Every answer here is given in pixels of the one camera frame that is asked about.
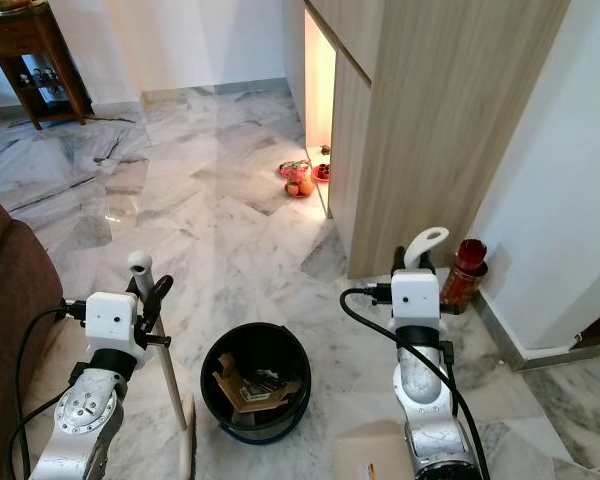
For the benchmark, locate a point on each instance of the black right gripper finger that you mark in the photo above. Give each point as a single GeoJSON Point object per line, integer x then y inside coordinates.
{"type": "Point", "coordinates": [399, 263]}

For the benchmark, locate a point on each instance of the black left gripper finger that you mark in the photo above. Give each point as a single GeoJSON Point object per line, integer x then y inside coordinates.
{"type": "Point", "coordinates": [160, 295]}

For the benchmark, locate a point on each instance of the beige broom with purple bristles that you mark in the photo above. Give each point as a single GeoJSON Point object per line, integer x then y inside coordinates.
{"type": "Point", "coordinates": [140, 264]}

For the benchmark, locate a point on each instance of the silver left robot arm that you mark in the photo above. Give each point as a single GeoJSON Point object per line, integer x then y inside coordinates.
{"type": "Point", "coordinates": [92, 415]}

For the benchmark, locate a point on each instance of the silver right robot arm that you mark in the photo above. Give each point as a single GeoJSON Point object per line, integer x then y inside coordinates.
{"type": "Point", "coordinates": [425, 400]}

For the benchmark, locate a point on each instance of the red cylindrical container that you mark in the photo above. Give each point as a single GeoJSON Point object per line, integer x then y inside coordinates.
{"type": "Point", "coordinates": [465, 280]}

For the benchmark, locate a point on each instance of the black round waste bin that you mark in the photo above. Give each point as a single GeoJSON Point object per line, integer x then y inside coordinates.
{"type": "Point", "coordinates": [220, 410]}

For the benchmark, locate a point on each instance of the brown cardboard piece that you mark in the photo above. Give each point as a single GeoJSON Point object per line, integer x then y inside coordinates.
{"type": "Point", "coordinates": [240, 393]}

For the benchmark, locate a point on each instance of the small red bowl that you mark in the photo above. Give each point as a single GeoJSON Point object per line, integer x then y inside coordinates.
{"type": "Point", "coordinates": [321, 173]}

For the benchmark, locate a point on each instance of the brown sofa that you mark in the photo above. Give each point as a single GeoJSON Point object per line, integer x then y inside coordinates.
{"type": "Point", "coordinates": [15, 330]}

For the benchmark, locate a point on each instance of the light wood tall cabinet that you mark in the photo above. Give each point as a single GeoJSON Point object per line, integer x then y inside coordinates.
{"type": "Point", "coordinates": [440, 120]}

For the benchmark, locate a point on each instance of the dark wooden side table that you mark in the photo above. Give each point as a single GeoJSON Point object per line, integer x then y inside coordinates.
{"type": "Point", "coordinates": [30, 35]}

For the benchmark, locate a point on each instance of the brass bowl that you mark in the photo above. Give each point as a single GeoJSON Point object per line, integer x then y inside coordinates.
{"type": "Point", "coordinates": [5, 5]}

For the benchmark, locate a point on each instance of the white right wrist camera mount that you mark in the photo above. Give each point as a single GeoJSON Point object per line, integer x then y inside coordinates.
{"type": "Point", "coordinates": [416, 298]}

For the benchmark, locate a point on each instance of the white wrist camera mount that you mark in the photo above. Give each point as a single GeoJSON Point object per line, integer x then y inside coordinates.
{"type": "Point", "coordinates": [416, 298]}
{"type": "Point", "coordinates": [112, 318]}

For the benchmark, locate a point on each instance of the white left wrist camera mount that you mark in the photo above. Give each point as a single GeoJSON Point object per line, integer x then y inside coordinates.
{"type": "Point", "coordinates": [112, 318]}

